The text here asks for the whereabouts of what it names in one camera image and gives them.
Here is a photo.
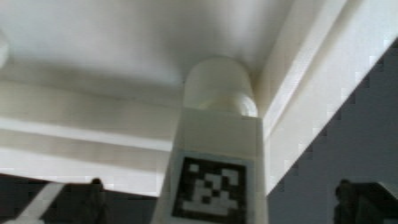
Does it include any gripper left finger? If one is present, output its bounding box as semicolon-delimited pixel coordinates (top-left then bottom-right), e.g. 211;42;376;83
10;178;108;224

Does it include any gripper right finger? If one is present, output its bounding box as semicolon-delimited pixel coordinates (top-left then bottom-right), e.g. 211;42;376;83
333;179;398;224

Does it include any white leg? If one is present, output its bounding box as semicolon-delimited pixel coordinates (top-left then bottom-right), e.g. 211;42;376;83
150;57;268;224

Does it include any white square tabletop part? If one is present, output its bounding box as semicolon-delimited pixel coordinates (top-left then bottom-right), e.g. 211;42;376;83
0;0;398;195

